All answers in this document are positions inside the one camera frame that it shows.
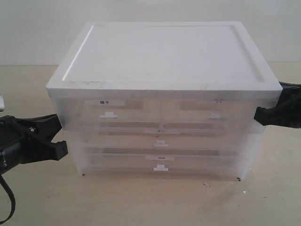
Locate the top left small drawer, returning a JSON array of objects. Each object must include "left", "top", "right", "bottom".
[{"left": 77, "top": 99, "right": 161, "bottom": 130}]

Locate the wide clear drawer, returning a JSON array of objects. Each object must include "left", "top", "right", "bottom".
[
  {"left": 79, "top": 147, "right": 246, "bottom": 179},
  {"left": 76, "top": 129, "right": 251, "bottom": 156}
]

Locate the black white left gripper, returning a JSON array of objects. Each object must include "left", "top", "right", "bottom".
[{"left": 0, "top": 114, "right": 68, "bottom": 174}]

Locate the white translucent drawer cabinet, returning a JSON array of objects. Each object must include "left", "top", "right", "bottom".
[{"left": 47, "top": 22, "right": 282, "bottom": 181}]

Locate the top right small drawer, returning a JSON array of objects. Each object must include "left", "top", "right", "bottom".
[{"left": 161, "top": 99, "right": 255, "bottom": 130}]

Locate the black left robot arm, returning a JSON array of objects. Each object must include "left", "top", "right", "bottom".
[{"left": 0, "top": 114, "right": 68, "bottom": 224}]

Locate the small drawer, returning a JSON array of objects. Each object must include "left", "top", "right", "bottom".
[
  {"left": 161, "top": 99, "right": 255, "bottom": 130},
  {"left": 77, "top": 99, "right": 161, "bottom": 130}
]

